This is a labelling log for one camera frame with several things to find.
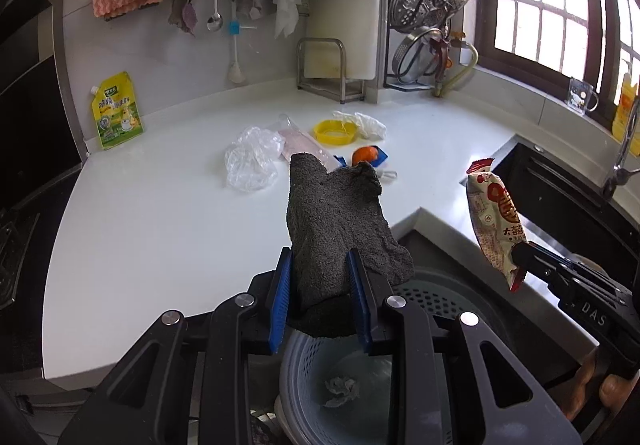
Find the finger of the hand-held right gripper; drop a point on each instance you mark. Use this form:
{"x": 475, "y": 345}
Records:
{"x": 540, "y": 275}
{"x": 540, "y": 255}

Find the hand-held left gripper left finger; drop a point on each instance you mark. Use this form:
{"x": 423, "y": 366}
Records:
{"x": 280, "y": 305}

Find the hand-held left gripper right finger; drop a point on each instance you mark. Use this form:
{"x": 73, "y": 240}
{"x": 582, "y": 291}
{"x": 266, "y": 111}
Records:
{"x": 357, "y": 300}

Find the red and white snack packet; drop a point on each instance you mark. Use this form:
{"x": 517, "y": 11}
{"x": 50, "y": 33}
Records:
{"x": 492, "y": 210}

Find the dark grey cloth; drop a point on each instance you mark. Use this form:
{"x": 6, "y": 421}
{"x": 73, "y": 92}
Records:
{"x": 330, "y": 225}

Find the grey plastic basket bin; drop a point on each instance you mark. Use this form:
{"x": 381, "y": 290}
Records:
{"x": 450, "y": 305}

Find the person's right hand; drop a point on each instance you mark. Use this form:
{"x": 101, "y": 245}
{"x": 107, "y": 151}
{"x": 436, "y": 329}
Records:
{"x": 612, "y": 392}

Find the black sink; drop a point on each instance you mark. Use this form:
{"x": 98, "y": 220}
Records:
{"x": 560, "y": 205}

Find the crumpled grey tissue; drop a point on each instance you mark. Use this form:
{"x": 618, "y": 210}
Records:
{"x": 342, "y": 391}

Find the metal faucet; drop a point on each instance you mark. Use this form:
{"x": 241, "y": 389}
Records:
{"x": 617, "y": 175}

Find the orange peel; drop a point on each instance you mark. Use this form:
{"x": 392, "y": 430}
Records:
{"x": 364, "y": 155}

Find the clear plastic bag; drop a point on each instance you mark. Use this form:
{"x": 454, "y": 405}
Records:
{"x": 250, "y": 157}

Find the pink plastic packet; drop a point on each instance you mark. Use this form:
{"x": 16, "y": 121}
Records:
{"x": 305, "y": 145}

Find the glass mug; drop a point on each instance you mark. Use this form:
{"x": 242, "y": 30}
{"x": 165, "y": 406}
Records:
{"x": 581, "y": 97}

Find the yellow bottle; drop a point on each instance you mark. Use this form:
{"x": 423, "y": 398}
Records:
{"x": 625, "y": 110}

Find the metal board stand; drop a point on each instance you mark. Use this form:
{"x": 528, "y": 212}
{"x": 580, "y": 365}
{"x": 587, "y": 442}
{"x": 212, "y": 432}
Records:
{"x": 330, "y": 87}

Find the metal colander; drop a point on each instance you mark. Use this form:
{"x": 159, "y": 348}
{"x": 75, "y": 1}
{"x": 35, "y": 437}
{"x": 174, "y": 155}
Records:
{"x": 415, "y": 55}

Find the white and blue bottle brush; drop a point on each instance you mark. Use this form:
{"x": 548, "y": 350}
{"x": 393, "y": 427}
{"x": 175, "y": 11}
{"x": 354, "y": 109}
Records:
{"x": 235, "y": 70}

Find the black dish rack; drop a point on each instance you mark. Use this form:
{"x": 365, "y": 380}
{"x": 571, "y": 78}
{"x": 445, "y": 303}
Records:
{"x": 386, "y": 50}

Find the yellow seasoning pouch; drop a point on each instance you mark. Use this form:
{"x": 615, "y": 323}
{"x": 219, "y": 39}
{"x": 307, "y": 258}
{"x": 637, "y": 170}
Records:
{"x": 116, "y": 112}

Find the metal spoon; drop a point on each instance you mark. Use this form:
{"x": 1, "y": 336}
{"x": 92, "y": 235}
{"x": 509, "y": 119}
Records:
{"x": 215, "y": 20}

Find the white hanging cloth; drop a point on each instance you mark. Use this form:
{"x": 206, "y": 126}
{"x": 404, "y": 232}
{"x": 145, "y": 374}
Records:
{"x": 286, "y": 5}

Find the white cutting board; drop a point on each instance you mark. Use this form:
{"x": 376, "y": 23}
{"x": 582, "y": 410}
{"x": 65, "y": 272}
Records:
{"x": 345, "y": 0}

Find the grey and purple hanging cloth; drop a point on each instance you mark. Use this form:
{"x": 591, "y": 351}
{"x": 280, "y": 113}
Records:
{"x": 184, "y": 5}

